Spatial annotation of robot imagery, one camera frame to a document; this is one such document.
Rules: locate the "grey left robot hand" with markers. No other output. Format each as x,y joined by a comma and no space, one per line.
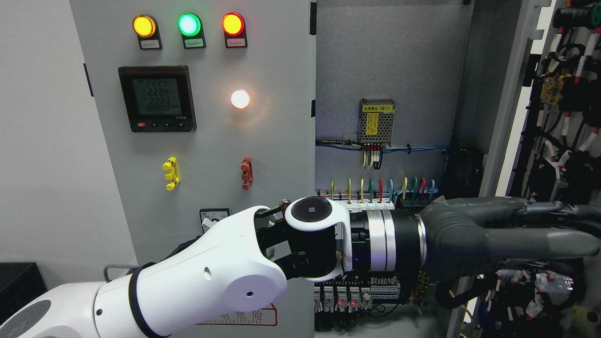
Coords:
473,236

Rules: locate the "grey cabinet door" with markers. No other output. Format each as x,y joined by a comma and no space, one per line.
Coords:
276,129
529,105

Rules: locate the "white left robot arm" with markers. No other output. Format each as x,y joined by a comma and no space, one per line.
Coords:
242,264

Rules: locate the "red indicator lamp left door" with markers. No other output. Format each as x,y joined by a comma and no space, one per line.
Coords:
234,29

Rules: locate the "green indicator lamp left door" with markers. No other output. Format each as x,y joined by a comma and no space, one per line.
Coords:
192,31

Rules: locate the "yellow indicator lamp left door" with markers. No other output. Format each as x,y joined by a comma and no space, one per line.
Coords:
148,34

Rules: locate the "row of relay modules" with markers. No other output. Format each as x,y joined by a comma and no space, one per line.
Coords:
342,299

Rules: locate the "perforated metal power supply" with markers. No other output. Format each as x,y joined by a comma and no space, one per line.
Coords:
376,121

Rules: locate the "red electric hazard warning sticker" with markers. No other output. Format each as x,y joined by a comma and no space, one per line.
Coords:
267,316

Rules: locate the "white glowing indicator lamp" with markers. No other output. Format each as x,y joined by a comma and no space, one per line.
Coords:
240,99

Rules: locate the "black digital power meter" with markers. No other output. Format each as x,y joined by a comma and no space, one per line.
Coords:
158,99

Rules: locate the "white table with hazard stripe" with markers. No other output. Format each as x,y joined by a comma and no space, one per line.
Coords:
113,271

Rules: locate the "black box at left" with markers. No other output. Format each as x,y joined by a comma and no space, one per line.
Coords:
20,283

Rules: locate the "red terminal post pair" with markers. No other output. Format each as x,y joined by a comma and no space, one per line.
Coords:
247,173

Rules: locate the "white rotary selector switch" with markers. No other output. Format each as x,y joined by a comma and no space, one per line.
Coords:
209,217

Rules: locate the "yellow terminal post pair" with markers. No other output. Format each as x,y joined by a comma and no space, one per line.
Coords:
171,173

